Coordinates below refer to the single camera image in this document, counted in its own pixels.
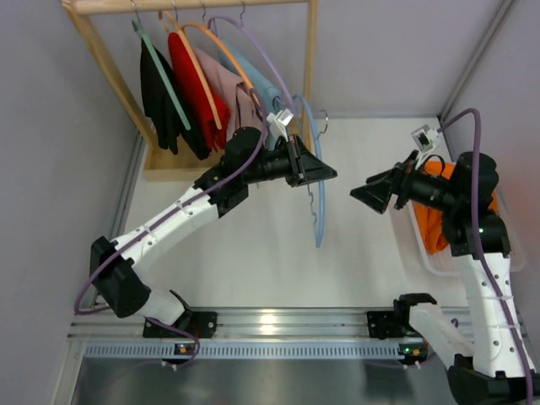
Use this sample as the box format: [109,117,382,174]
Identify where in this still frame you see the light blue trousers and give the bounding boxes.
[219,40,283,130]

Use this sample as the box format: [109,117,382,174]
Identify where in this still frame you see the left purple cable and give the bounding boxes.
[73,88,271,368]

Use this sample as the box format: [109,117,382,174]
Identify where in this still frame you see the light blue hanger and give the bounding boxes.
[292,94,329,249]

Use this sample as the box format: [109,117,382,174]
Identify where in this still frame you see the black trousers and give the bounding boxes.
[139,40,210,160]

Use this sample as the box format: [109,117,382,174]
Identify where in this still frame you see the wooden clothes rack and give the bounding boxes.
[61,0,318,183]

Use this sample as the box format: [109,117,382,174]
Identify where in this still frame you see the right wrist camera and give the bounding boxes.
[411,125,442,170]

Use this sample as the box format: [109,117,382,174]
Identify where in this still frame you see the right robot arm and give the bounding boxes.
[350,151,539,404]

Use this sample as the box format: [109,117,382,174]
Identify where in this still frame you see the white plastic basket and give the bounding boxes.
[406,190,527,278]

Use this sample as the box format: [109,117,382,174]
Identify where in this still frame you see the slotted cable duct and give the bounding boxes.
[84,342,429,363]

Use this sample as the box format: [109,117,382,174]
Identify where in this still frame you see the aluminium mounting rail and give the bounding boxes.
[67,305,528,339]

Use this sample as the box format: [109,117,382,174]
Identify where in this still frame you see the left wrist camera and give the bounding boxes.
[267,108,294,140]

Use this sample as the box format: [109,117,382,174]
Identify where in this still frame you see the orange hanger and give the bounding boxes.
[179,23,265,118]

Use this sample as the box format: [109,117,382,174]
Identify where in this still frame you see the purple hanger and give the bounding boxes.
[207,1,298,115]

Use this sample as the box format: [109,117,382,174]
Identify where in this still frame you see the peach hanger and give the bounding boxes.
[159,11,223,130]

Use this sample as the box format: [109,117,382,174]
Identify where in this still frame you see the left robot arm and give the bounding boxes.
[90,127,338,329]

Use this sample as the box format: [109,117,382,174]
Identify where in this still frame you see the green hanger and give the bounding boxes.
[130,0,192,130]

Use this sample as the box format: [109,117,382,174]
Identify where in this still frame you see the orange trousers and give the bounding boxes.
[413,152,510,259]

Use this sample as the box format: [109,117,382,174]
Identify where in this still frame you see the pink drawstring trousers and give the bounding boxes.
[193,47,262,142]

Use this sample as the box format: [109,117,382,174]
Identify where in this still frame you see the red trousers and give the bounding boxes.
[168,32,230,150]

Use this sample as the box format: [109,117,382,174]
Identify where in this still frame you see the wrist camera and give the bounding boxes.
[411,125,442,170]
[267,108,294,140]

